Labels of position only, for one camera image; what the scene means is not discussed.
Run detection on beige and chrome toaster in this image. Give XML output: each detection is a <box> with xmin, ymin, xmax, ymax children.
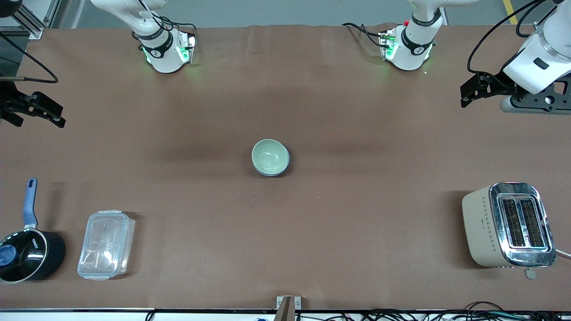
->
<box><xmin>462</xmin><ymin>182</ymin><xmax>557</xmax><ymax>280</ymax></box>

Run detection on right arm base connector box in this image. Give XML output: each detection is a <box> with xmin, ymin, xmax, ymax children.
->
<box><xmin>178</xmin><ymin>32</ymin><xmax>197</xmax><ymax>64</ymax></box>

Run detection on clear plastic food container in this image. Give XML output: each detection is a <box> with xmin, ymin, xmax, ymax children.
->
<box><xmin>77</xmin><ymin>210</ymin><xmax>136</xmax><ymax>280</ymax></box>

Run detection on green bowl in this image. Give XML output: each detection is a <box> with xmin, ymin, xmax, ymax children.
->
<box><xmin>251</xmin><ymin>139</ymin><xmax>290</xmax><ymax>175</ymax></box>

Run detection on black right base cable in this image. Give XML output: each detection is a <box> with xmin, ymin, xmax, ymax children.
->
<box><xmin>152</xmin><ymin>16</ymin><xmax>198</xmax><ymax>45</ymax></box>

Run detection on black left base cable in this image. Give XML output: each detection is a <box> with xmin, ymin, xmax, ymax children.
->
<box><xmin>342</xmin><ymin>22</ymin><xmax>385</xmax><ymax>47</ymax></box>

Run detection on glass lid with blue knob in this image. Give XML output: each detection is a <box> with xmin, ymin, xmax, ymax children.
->
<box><xmin>0</xmin><ymin>228</ymin><xmax>48</xmax><ymax>284</ymax></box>

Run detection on black base cable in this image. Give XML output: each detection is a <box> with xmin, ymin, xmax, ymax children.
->
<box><xmin>152</xmin><ymin>16</ymin><xmax>198</xmax><ymax>45</ymax></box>
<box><xmin>342</xmin><ymin>22</ymin><xmax>385</xmax><ymax>47</ymax></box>

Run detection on aluminium frame profile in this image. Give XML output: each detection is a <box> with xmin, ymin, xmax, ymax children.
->
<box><xmin>0</xmin><ymin>0</ymin><xmax>61</xmax><ymax>40</ymax></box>

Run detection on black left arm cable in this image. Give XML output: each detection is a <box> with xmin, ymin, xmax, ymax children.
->
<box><xmin>467</xmin><ymin>0</ymin><xmax>560</xmax><ymax>75</ymax></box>

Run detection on blue bowl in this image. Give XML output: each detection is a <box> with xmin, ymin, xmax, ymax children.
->
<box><xmin>252</xmin><ymin>152</ymin><xmax>291</xmax><ymax>177</ymax></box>

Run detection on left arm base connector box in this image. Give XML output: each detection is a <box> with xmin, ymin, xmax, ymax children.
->
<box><xmin>378</xmin><ymin>29</ymin><xmax>397</xmax><ymax>61</ymax></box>

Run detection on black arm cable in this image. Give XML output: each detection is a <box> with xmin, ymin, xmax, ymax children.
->
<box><xmin>0</xmin><ymin>33</ymin><xmax>59</xmax><ymax>84</ymax></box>
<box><xmin>467</xmin><ymin>0</ymin><xmax>560</xmax><ymax>75</ymax></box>

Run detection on brown post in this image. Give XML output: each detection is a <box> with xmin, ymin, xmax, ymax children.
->
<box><xmin>275</xmin><ymin>297</ymin><xmax>295</xmax><ymax>321</ymax></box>

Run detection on brown table cover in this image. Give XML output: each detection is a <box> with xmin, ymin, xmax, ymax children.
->
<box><xmin>0</xmin><ymin>25</ymin><xmax>571</xmax><ymax>311</ymax></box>

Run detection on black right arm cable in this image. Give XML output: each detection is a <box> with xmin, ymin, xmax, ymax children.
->
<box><xmin>0</xmin><ymin>33</ymin><xmax>59</xmax><ymax>84</ymax></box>

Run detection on black saucepan with blue handle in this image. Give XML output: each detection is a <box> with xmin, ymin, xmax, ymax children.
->
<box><xmin>0</xmin><ymin>178</ymin><xmax>66</xmax><ymax>284</ymax></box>

